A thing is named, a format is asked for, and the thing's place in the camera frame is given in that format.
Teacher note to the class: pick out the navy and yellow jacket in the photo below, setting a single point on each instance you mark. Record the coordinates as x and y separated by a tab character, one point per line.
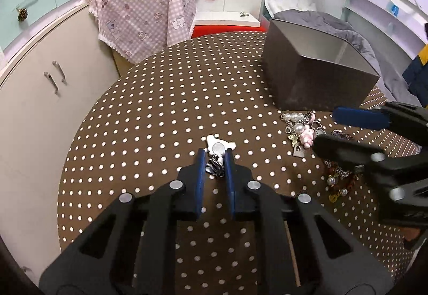
416	78

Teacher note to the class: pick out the beige cabinet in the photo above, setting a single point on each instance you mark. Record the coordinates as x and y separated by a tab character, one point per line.
33	148

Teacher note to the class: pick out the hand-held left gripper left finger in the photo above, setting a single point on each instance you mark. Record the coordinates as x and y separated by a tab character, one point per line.
200	181

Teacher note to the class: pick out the metal hair clip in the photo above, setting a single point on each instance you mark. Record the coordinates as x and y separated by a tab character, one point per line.
244	14

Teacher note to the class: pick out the silver tag charm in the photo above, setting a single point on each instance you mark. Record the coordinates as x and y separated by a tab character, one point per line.
298	151

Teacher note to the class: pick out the brown polka dot tablecloth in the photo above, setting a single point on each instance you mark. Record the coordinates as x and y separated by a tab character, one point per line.
167	98

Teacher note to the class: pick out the pink bear charm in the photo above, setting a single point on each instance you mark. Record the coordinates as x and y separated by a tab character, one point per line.
307	137

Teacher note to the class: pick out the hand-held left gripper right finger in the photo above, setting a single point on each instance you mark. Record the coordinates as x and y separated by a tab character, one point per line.
229	181

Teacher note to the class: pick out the pink checked bear cloth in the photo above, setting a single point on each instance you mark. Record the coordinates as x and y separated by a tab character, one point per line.
143	7

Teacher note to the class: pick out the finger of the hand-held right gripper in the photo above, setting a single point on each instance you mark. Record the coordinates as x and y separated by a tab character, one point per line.
357	118
351	154

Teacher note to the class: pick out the pine cone ornament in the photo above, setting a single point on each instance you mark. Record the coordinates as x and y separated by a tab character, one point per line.
22	15

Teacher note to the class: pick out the grey metal tin box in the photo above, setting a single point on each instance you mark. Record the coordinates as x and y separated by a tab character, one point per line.
301	81

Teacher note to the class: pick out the red bench with white top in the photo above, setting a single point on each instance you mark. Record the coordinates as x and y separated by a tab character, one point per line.
224	19

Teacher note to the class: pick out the grey duvet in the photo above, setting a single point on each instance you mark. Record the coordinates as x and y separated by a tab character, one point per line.
361	34

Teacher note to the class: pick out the brown cardboard box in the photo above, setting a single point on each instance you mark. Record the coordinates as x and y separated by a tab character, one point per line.
125	63

